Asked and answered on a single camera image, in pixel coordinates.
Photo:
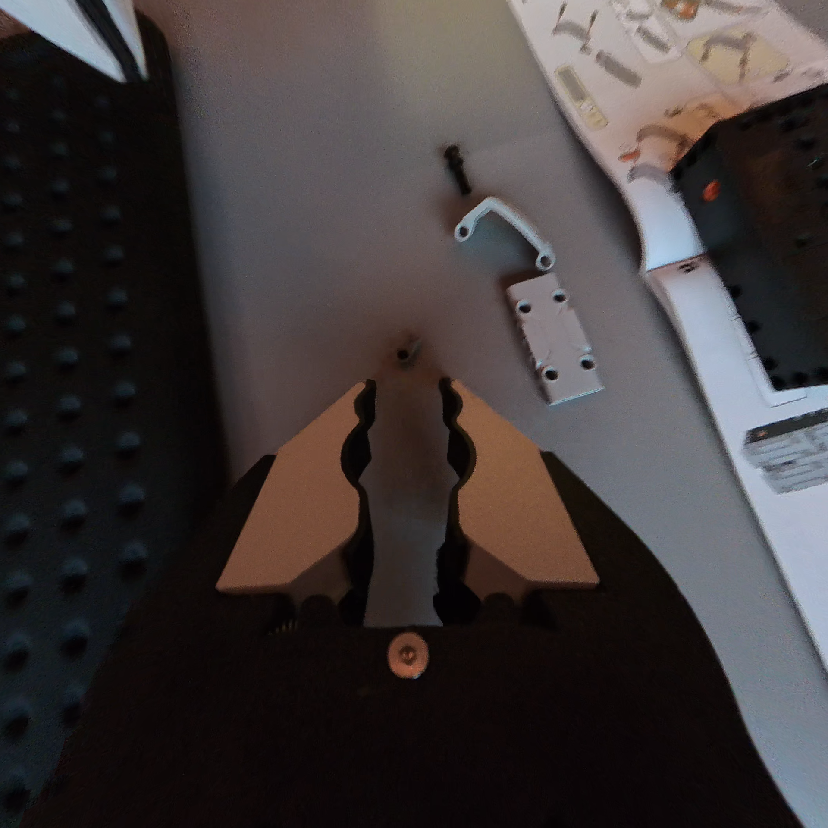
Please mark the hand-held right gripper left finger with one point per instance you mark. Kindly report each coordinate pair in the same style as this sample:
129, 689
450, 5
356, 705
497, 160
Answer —
297, 517

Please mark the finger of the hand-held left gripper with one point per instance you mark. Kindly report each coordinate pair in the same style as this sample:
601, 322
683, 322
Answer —
58, 26
120, 26

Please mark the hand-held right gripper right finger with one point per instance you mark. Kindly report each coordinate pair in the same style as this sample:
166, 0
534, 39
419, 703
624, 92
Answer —
517, 517

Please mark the small light grey building piece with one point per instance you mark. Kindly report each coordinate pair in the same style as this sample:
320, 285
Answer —
556, 343

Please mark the dark grey connector piece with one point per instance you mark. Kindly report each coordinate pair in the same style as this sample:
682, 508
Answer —
406, 354

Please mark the light grey curved beam piece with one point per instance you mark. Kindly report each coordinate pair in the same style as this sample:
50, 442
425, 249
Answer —
491, 204

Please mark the black connector pin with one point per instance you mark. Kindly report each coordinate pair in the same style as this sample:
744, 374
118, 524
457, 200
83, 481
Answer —
458, 169

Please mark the black battery box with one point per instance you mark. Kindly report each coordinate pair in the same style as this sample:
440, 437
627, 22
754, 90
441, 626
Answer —
776, 226

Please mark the white instruction booklet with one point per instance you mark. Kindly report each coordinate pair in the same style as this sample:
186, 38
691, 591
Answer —
711, 388

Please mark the black studded baseplate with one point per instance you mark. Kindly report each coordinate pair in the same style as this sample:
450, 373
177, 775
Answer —
77, 323

